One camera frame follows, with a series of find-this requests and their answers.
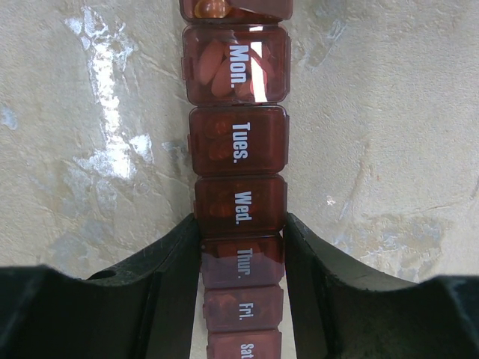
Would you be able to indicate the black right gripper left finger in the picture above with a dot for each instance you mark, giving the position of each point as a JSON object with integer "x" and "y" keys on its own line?
{"x": 141, "y": 307}

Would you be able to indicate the red weekly pill organizer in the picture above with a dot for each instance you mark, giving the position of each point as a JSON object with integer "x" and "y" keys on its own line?
{"x": 236, "y": 67}

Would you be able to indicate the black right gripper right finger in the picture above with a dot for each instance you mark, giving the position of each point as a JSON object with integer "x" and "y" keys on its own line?
{"x": 342, "y": 308}

